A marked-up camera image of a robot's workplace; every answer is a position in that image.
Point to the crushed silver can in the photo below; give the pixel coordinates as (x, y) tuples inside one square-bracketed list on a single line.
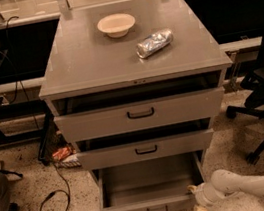
[(154, 42)]

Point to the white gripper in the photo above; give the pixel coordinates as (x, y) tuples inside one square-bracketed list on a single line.
[(200, 195)]

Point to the orange snack packet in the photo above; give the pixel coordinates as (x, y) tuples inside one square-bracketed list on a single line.
[(62, 153)]

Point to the grey metal drawer cabinet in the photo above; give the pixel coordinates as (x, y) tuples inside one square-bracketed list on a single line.
[(91, 71)]

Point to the grey bottom drawer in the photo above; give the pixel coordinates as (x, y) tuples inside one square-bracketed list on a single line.
[(154, 185)]

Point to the grey drawer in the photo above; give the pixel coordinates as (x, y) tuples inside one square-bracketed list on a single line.
[(141, 115), (144, 150), (154, 185)]

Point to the grey top drawer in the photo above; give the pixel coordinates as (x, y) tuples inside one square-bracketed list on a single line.
[(141, 115)]

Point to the grey middle drawer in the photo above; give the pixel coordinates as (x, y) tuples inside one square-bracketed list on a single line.
[(144, 150)]

